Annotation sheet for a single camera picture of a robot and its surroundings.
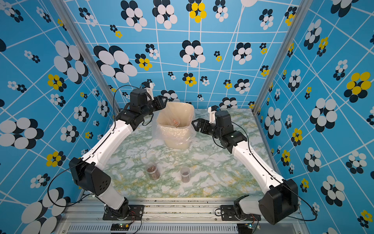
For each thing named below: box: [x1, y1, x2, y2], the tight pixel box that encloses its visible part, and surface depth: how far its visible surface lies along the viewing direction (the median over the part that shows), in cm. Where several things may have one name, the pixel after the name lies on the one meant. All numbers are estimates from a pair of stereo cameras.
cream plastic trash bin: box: [156, 101, 195, 150], surface depth 80 cm
